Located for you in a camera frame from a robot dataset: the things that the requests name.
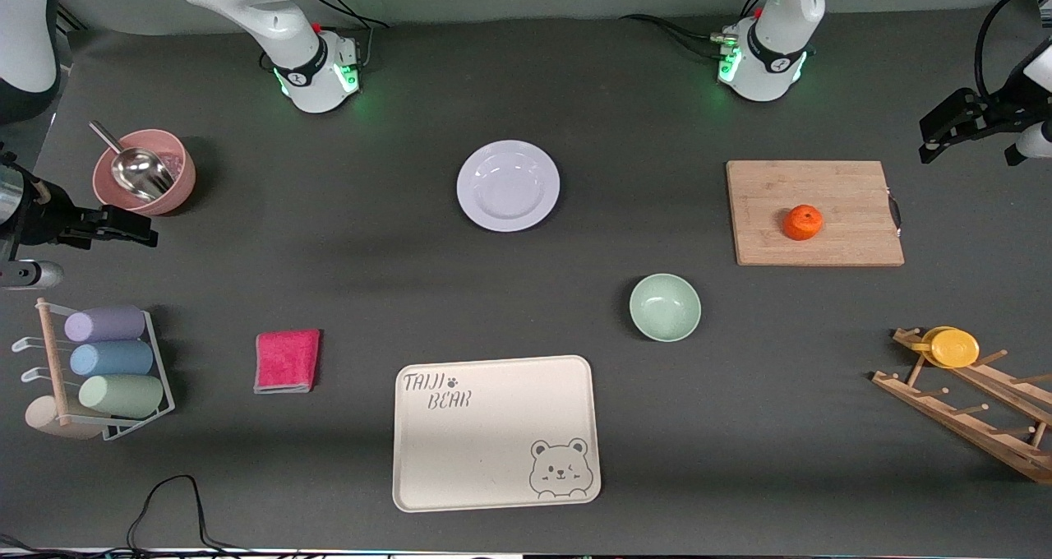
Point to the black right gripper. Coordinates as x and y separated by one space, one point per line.
41 220

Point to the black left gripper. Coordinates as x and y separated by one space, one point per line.
997 108

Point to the orange fruit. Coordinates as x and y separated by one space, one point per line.
802 223

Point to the lavender round plate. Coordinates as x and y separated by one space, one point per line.
508 186

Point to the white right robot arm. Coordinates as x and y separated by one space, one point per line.
316 74

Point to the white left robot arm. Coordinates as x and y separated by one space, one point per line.
764 57

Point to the metal scoop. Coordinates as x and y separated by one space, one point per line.
140 173

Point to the pink bowl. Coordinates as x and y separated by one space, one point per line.
182 182

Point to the purple cup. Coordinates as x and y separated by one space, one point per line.
105 325

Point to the blue cup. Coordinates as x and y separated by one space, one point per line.
111 359

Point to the wooden cutting board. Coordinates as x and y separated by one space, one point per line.
838 230

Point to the green cup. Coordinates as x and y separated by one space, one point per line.
122 396

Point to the beige cup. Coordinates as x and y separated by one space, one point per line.
41 418

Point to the pink folded cloth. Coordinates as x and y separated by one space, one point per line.
287 362

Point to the yellow cup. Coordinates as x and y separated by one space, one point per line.
953 348

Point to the wooden peg drying rack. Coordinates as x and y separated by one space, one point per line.
970 415

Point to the light green bowl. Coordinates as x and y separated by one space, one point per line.
665 307

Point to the beige bear print tray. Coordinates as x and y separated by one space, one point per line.
485 444

